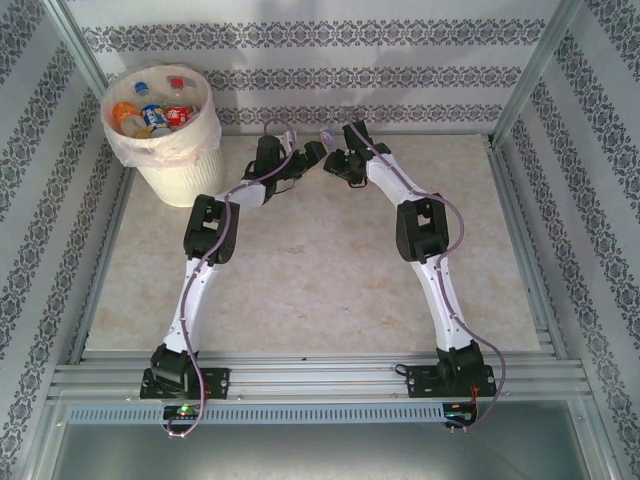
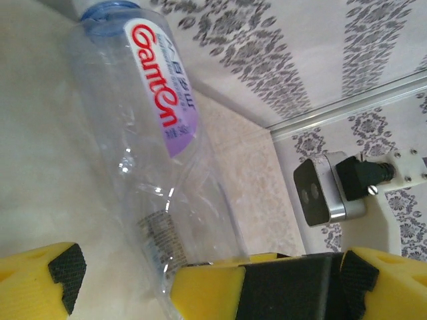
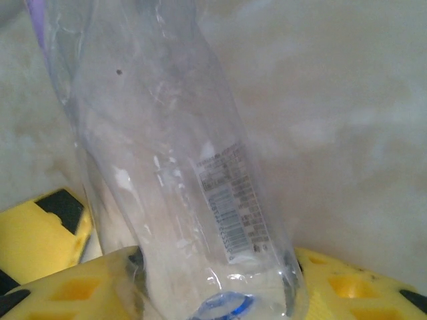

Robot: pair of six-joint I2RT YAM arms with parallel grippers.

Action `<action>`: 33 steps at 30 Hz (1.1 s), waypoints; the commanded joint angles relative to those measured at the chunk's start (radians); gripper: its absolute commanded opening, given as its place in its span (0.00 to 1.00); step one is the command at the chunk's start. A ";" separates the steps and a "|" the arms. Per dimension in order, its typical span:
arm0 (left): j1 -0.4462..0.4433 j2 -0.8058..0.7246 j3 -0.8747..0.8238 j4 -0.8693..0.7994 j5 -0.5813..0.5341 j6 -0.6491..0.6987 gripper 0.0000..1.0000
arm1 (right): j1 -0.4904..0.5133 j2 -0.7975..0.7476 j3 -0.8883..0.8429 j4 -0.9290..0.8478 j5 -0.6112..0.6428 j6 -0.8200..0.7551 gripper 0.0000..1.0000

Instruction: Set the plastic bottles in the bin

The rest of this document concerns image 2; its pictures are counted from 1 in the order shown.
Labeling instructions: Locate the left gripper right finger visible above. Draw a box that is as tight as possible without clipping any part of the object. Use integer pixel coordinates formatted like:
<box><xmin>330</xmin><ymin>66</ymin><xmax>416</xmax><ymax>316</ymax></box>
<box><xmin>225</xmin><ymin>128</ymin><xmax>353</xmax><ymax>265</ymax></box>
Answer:
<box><xmin>340</xmin><ymin>249</ymin><xmax>427</xmax><ymax>320</ymax></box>

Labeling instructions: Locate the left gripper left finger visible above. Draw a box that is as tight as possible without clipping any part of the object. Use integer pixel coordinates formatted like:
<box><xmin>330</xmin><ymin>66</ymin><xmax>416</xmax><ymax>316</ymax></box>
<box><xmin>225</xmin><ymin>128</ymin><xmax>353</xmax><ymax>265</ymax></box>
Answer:
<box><xmin>0</xmin><ymin>241</ymin><xmax>87</xmax><ymax>320</ymax></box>

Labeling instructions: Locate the clear Ganten water bottle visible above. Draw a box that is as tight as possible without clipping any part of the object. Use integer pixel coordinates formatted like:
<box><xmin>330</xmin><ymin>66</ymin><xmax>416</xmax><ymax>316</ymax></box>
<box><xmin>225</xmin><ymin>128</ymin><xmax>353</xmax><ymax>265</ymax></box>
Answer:
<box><xmin>61</xmin><ymin>0</ymin><xmax>253</xmax><ymax>320</ymax></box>

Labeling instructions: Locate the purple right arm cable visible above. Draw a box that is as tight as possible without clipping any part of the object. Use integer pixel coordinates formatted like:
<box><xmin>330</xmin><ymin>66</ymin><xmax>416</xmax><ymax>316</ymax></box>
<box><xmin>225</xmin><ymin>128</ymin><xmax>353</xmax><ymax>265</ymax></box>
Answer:
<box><xmin>335</xmin><ymin>155</ymin><xmax>398</xmax><ymax>202</ymax></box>

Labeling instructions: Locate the aluminium frame post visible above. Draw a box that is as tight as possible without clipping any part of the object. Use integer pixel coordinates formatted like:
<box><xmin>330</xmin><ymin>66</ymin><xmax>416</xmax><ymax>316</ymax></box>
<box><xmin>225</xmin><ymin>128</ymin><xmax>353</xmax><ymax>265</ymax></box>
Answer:
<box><xmin>266</xmin><ymin>68</ymin><xmax>427</xmax><ymax>141</ymax></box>

